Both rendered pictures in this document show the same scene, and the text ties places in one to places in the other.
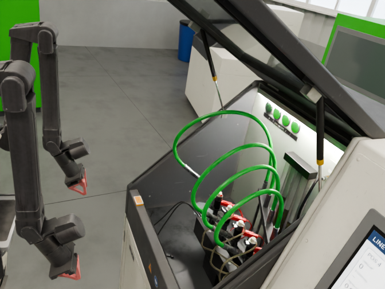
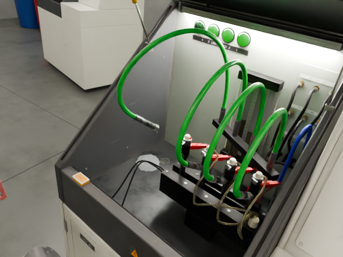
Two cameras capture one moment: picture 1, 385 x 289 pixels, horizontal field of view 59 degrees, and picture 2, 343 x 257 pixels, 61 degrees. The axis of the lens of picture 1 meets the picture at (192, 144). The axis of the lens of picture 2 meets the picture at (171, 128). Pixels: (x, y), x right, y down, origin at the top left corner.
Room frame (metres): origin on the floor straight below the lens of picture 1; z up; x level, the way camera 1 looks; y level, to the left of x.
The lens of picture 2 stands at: (0.39, 0.24, 1.60)
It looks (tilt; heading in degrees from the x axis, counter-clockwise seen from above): 31 degrees down; 334
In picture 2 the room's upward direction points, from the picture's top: 7 degrees clockwise
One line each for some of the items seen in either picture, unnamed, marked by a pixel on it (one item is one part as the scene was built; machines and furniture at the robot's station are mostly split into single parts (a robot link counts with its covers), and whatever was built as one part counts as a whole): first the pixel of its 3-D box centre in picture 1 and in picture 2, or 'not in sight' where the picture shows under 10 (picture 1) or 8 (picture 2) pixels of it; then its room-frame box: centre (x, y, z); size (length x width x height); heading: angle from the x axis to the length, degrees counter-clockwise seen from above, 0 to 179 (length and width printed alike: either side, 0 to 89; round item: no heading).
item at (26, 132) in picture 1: (25, 160); not in sight; (0.64, 0.37, 1.40); 0.11 x 0.06 x 0.43; 18
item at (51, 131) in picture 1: (50, 92); not in sight; (1.05, 0.50, 1.40); 0.11 x 0.06 x 0.43; 18
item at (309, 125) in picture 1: (299, 117); (250, 25); (1.16, -0.37, 1.43); 0.54 x 0.03 x 0.02; 27
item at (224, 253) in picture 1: (223, 259); (207, 208); (0.93, -0.19, 0.91); 0.34 x 0.10 x 0.15; 27
